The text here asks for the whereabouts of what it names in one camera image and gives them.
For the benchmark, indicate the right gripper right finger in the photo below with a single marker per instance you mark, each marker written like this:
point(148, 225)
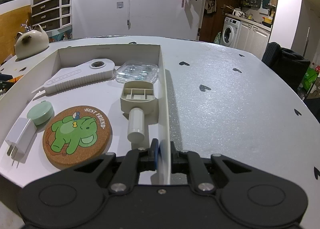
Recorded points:
point(191, 164)

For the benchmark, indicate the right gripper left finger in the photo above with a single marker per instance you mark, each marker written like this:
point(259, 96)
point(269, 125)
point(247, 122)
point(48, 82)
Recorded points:
point(129, 167)

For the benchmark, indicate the white shallow cardboard box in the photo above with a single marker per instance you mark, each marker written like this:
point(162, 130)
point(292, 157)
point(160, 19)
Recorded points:
point(104, 95)

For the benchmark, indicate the mint green round case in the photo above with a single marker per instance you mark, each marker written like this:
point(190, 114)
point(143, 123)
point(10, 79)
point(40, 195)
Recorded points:
point(41, 113)

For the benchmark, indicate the white power adapter plug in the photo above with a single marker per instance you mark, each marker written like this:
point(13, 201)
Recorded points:
point(20, 139)

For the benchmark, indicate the clear plastic blister pack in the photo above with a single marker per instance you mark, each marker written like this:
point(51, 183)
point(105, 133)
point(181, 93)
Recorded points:
point(137, 71)

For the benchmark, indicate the white washing machine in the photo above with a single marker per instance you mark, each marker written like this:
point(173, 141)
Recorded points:
point(230, 32)

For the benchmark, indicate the white kitchen cabinets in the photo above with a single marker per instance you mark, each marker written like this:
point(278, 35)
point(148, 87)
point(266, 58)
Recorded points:
point(253, 38)

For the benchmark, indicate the cream cat-shaped ceramic pot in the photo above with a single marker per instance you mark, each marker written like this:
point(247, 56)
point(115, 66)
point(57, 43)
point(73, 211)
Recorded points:
point(31, 42)

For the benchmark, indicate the white drawer cabinet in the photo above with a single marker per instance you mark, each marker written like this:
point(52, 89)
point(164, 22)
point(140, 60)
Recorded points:
point(54, 16)

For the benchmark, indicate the white wall socket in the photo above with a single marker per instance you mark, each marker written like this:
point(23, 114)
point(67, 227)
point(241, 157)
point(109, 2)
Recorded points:
point(120, 5)

